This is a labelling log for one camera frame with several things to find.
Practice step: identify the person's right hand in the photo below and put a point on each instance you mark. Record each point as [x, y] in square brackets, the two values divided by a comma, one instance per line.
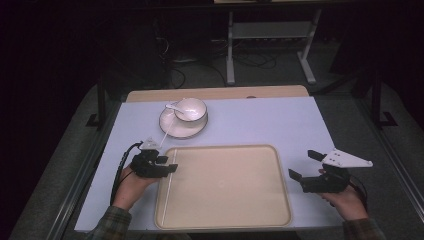
[346, 204]

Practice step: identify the white ceramic spoon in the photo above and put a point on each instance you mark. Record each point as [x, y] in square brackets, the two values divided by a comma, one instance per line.
[176, 108]

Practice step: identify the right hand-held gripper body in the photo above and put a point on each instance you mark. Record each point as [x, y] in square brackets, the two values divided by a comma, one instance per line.
[343, 160]

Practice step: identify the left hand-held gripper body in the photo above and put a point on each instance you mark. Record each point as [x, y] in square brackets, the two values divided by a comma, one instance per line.
[148, 165]

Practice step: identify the white bowl with dark rim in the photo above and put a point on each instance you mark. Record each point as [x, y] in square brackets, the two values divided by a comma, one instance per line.
[193, 108]

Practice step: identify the pale blue table mat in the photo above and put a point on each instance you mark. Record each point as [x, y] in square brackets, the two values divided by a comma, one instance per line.
[266, 123]

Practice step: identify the aluminium rail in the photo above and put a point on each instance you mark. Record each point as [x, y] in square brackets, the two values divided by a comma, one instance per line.
[396, 163]
[80, 180]

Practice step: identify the beige plastic tray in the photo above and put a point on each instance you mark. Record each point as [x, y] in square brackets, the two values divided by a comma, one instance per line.
[226, 190]

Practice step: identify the white metal desk frame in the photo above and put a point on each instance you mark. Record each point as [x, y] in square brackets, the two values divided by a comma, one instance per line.
[266, 30]

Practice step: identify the black metal stand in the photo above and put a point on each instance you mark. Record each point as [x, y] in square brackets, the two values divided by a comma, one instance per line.
[377, 100]
[101, 103]

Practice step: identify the white plate with dark rim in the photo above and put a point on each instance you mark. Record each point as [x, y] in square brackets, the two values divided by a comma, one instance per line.
[183, 130]

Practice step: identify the person's left hand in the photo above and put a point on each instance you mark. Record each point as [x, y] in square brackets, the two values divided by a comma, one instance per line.
[131, 190]

